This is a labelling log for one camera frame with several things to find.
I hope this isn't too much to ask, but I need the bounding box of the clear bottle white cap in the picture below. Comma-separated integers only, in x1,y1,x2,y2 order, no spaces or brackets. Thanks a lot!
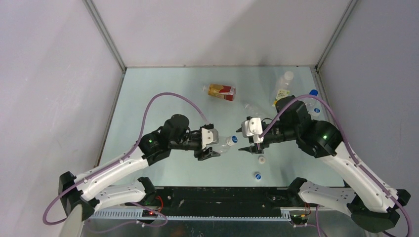
309,108,321,119

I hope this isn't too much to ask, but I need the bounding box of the clear crushed plastic bottle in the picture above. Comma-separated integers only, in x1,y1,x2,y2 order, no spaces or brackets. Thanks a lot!
212,137,232,154

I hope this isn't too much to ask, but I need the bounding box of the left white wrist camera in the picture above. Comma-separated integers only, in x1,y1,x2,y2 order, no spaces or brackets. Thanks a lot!
201,128,219,150

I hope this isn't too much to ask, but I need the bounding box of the clear bottle yellow label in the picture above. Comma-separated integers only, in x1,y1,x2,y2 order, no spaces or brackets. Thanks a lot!
272,71,294,107

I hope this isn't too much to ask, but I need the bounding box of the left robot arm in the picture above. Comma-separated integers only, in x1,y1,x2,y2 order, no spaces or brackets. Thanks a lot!
59,114,220,221

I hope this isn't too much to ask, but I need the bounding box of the blue white bottle cap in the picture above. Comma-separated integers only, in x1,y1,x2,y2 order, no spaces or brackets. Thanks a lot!
226,135,238,146

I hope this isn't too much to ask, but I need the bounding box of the orange red label bottle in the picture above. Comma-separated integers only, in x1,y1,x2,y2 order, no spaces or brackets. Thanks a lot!
202,83,236,101

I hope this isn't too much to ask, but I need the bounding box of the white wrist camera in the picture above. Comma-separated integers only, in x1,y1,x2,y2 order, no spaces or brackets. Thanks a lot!
241,118,263,149
201,128,219,150

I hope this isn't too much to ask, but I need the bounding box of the clear uncapped plastic bottle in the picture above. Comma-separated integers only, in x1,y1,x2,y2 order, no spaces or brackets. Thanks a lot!
244,102,272,120

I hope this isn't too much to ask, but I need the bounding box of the blue label water bottle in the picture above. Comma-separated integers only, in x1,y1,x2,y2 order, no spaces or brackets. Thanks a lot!
303,89,318,112

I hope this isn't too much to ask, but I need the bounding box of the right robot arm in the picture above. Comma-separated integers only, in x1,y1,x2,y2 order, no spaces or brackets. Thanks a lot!
239,96,412,236

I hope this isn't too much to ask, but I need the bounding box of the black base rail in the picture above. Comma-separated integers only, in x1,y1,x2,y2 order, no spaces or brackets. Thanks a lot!
140,186,307,218

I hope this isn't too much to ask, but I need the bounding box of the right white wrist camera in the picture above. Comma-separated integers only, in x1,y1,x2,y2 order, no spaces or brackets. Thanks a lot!
241,118,263,149

